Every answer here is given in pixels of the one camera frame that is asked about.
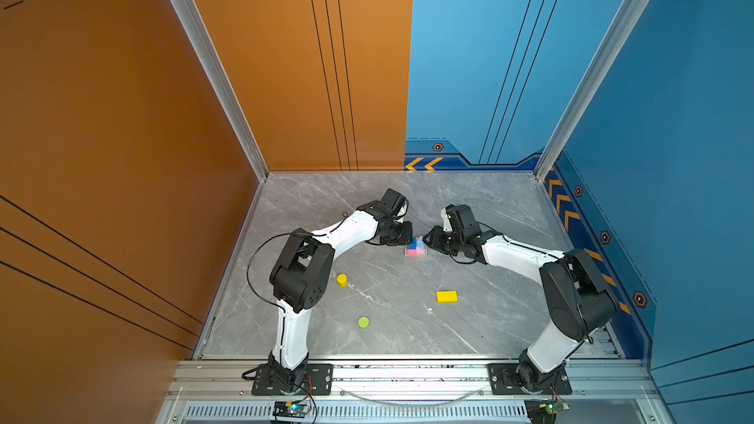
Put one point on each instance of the aluminium corner post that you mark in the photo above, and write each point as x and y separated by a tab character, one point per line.
618	32
191	20

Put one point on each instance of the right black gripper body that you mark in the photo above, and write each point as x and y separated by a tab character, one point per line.
448	242

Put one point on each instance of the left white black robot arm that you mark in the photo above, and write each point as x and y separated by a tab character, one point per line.
300	277

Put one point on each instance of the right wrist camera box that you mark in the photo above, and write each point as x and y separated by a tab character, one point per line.
460	222

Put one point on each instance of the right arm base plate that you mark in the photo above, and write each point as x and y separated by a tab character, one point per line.
500	378

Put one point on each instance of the right aluminium corner post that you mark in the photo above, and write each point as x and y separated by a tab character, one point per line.
618	32

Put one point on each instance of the green cylinder block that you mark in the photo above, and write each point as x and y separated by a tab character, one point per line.
363	322

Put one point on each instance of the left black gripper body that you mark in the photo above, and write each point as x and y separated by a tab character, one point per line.
399	234

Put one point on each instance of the yellow cylinder block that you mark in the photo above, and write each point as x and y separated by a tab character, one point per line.
341	280

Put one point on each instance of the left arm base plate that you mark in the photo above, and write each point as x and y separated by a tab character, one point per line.
315	379

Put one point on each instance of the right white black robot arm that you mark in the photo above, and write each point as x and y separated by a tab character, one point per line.
579	300

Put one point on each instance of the aluminium front rail frame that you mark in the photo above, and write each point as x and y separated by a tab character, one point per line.
413	389

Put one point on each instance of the yellow rectangular block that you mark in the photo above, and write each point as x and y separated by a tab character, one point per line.
447	297

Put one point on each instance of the green circuit board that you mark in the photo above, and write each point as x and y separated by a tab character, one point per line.
291	412
545	412

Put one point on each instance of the left green circuit board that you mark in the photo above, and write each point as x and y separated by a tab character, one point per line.
291	412

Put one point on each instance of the right green circuit board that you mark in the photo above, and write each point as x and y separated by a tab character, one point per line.
545	412

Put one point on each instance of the left aluminium corner post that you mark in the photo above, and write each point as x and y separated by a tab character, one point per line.
191	20

